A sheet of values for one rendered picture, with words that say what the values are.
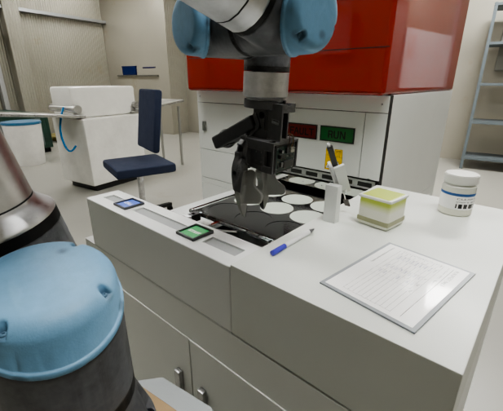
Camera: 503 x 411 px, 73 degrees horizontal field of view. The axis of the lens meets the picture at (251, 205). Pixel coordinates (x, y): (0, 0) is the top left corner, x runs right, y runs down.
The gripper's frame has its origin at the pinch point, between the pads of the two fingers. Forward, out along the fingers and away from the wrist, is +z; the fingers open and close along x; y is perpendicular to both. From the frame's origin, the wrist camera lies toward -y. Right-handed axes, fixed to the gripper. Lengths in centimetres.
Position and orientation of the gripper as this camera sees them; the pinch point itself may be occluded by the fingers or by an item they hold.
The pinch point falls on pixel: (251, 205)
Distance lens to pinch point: 65.9
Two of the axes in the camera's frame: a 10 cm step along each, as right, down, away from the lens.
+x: 6.6, -2.6, 7.0
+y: 7.5, 2.8, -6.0
